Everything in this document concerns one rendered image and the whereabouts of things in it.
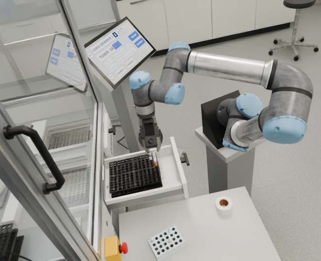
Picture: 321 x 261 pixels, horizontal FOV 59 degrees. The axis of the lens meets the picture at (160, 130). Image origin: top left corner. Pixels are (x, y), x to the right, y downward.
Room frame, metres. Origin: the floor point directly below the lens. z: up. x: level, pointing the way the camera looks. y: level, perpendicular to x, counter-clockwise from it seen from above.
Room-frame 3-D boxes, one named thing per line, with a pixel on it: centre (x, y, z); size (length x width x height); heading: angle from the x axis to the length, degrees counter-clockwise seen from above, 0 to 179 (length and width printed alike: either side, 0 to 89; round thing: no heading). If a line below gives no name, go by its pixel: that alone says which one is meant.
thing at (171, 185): (0.85, 0.16, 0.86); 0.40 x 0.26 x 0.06; 91
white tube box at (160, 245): (0.56, 0.06, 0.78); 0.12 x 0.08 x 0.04; 109
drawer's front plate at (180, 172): (0.86, -0.05, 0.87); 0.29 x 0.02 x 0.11; 1
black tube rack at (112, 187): (0.85, 0.15, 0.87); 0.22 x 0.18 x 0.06; 91
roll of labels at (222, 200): (0.67, -0.20, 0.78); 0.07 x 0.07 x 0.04
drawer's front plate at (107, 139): (1.16, 0.28, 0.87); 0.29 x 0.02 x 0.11; 1
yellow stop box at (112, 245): (0.52, 0.25, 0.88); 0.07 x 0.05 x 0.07; 1
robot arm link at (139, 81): (0.88, 0.03, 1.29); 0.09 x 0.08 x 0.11; 57
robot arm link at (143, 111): (0.88, 0.04, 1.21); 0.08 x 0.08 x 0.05
